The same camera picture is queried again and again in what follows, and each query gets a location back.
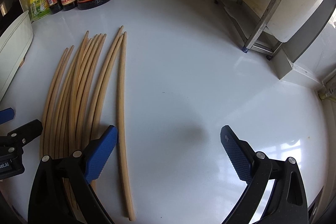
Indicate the white plastic chopstick container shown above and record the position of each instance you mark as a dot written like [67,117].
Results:
[15,43]

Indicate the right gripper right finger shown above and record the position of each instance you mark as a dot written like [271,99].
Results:
[287,202]

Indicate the yellow green seasoning pouch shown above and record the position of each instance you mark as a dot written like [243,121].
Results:
[38,9]

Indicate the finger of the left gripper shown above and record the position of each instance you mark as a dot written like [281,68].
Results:
[6,115]
[26,133]

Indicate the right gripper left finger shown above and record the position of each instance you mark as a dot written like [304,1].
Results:
[49,202]

